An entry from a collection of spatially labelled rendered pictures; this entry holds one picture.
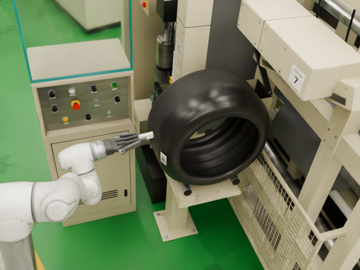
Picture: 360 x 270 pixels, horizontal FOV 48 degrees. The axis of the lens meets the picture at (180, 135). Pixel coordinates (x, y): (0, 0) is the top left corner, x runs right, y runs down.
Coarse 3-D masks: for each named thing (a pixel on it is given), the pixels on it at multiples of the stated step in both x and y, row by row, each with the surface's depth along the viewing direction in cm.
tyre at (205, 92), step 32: (160, 96) 196; (192, 96) 183; (224, 96) 181; (256, 96) 192; (160, 128) 189; (192, 128) 182; (224, 128) 232; (256, 128) 199; (160, 160) 195; (192, 160) 230; (224, 160) 228
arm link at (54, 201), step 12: (60, 180) 138; (72, 180) 141; (36, 192) 128; (48, 192) 128; (60, 192) 128; (72, 192) 132; (36, 204) 126; (48, 204) 124; (60, 204) 125; (72, 204) 129; (36, 216) 127; (48, 216) 125; (60, 216) 125
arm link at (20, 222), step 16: (0, 192) 126; (16, 192) 127; (0, 208) 125; (16, 208) 125; (0, 224) 126; (16, 224) 127; (32, 224) 133; (0, 240) 131; (16, 240) 131; (32, 240) 139; (16, 256) 134; (32, 256) 139
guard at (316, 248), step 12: (264, 156) 225; (240, 180) 264; (252, 180) 247; (264, 180) 232; (276, 192) 220; (288, 192) 206; (252, 204) 252; (276, 204) 222; (300, 204) 200; (240, 216) 276; (276, 216) 224; (300, 216) 201; (264, 228) 242; (276, 228) 227; (300, 228) 203; (312, 228) 191; (252, 240) 263; (264, 240) 245; (288, 240) 217; (300, 240) 205; (264, 252) 248; (312, 252) 194; (264, 264) 251
